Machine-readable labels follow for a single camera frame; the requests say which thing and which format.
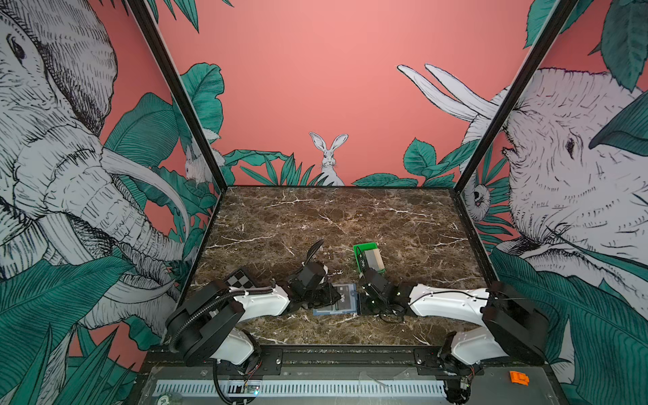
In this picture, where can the green plastic card tray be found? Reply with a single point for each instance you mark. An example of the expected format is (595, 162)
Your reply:
(360, 257)

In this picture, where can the black left frame post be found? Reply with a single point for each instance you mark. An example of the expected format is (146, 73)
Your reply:
(147, 25)

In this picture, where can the black white checkerboard plate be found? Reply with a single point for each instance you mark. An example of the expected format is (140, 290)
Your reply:
(240, 279)

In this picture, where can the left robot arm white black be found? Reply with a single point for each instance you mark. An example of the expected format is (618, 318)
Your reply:
(205, 326)

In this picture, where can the blue leather card holder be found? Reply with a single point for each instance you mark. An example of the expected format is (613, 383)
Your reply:
(329, 310)

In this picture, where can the black frame post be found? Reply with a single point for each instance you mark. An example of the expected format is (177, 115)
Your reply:
(552, 27)
(147, 25)

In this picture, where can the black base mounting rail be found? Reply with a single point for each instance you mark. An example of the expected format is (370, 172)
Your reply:
(276, 359)

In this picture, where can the black right frame post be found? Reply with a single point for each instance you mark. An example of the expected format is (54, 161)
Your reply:
(552, 27)

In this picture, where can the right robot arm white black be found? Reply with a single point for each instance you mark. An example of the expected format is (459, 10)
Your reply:
(508, 325)

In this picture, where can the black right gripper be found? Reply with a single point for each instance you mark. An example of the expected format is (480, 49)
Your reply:
(363, 305)

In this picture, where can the white slotted cable duct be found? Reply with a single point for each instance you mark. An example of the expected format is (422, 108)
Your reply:
(297, 388)

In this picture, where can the orange connector clip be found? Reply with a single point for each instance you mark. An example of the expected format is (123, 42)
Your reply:
(519, 378)

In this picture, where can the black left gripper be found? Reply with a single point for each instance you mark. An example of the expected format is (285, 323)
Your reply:
(331, 295)

